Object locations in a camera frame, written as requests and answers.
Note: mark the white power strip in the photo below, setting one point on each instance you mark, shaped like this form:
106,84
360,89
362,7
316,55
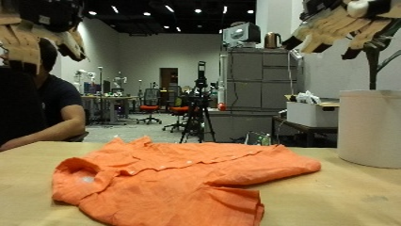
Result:
296,54

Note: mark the green leafy plant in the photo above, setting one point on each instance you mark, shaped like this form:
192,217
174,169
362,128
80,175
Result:
372,69

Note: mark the dark side table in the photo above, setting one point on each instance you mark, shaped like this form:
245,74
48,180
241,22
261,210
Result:
305,128

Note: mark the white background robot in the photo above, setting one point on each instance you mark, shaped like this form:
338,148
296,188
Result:
80,77

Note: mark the person in black t-shirt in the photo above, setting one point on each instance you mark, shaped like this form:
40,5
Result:
58,94

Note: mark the copper kettle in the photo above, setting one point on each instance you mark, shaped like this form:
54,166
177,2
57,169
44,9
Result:
272,40

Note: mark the white round plant pot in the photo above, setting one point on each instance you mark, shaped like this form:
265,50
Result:
369,128

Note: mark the red ball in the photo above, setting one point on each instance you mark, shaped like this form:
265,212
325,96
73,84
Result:
221,106

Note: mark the orange button shirt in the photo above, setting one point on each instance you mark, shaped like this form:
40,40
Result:
174,175

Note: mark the brown door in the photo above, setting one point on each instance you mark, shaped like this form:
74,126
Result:
166,78

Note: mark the low grey cabinet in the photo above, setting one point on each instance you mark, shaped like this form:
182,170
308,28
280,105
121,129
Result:
237,125

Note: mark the white storage box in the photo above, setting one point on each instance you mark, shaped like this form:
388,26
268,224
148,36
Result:
310,114

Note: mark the long light wood desk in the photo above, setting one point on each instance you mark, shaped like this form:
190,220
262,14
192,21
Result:
108,98

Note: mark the white crumpled plastic bag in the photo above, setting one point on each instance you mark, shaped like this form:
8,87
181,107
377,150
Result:
308,97

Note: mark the grey drawer cabinet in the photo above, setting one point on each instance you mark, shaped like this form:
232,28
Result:
258,81

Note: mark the orange seat office chair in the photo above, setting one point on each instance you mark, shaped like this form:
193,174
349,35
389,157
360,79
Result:
149,107
178,109

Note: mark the grey boxy monitor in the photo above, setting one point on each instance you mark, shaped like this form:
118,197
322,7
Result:
240,34

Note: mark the black camera tripod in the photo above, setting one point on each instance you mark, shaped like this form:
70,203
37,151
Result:
200,103

